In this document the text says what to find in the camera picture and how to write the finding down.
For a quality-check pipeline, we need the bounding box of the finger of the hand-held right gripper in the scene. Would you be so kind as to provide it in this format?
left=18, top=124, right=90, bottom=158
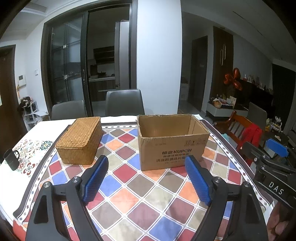
left=264, top=138, right=289, bottom=159
left=242, top=142, right=265, bottom=163

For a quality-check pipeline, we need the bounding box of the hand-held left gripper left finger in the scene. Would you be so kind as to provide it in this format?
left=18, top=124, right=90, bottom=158
left=25, top=155, right=109, bottom=241

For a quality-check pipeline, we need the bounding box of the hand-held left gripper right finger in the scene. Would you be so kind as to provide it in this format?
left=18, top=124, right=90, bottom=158
left=184, top=155, right=269, bottom=241

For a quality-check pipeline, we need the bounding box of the brown cardboard box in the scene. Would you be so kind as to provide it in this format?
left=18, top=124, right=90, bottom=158
left=137, top=114, right=210, bottom=171

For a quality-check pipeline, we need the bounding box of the person's right hand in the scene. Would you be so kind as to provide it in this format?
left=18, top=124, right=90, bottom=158
left=268, top=202, right=293, bottom=239

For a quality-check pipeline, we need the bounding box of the red garment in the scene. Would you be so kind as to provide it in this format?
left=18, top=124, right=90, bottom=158
left=238, top=124, right=263, bottom=163

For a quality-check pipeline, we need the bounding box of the white cat figurine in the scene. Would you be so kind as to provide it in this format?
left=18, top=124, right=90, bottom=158
left=273, top=117, right=283, bottom=132

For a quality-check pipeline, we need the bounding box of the wooden chair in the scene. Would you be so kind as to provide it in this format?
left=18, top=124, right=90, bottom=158
left=215, top=111, right=255, bottom=151

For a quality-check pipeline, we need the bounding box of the grey dining chair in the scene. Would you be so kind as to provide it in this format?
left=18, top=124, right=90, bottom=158
left=51, top=100, right=88, bottom=121
left=247, top=102, right=267, bottom=130
left=105, top=89, right=145, bottom=117

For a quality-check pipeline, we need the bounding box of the woven wicker basket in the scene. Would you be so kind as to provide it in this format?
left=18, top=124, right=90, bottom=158
left=55, top=117, right=104, bottom=165

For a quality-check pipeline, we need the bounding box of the white low cabinet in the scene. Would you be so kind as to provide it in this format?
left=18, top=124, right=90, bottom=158
left=206, top=102, right=249, bottom=121

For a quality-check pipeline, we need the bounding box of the colourful checked tablecloth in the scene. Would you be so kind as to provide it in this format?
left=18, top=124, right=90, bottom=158
left=13, top=116, right=275, bottom=241

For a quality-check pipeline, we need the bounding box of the dark sideboard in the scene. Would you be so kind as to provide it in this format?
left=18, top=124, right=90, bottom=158
left=240, top=79, right=274, bottom=109

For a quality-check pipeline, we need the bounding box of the floral patterned placemat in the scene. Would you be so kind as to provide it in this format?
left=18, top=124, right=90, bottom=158
left=13, top=139, right=60, bottom=174

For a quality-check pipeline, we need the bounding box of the red foil balloon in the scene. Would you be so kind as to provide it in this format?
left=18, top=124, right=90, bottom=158
left=223, top=68, right=243, bottom=91

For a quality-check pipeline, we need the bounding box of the black mug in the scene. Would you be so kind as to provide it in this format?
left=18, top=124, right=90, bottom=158
left=3, top=149, right=20, bottom=171

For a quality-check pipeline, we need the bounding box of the white shelf with toys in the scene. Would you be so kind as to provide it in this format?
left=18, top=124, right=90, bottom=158
left=20, top=96, right=50, bottom=130

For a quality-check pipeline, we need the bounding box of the dark interior door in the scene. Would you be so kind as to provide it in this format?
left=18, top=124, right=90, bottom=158
left=188, top=36, right=208, bottom=112

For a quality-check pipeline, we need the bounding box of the tall wooden cabinet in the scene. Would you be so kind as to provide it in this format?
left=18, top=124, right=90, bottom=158
left=213, top=26, right=234, bottom=107

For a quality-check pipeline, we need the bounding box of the dark wooden door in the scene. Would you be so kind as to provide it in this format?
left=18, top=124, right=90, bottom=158
left=0, top=45, right=26, bottom=149

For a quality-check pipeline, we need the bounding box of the glass sliding door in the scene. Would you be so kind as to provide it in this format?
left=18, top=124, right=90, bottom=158
left=43, top=16, right=89, bottom=109

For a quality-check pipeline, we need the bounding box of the black range hood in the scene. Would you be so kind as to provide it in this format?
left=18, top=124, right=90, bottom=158
left=94, top=46, right=115, bottom=63

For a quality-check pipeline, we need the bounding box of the silver refrigerator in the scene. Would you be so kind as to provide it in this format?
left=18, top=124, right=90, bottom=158
left=114, top=21, right=130, bottom=90

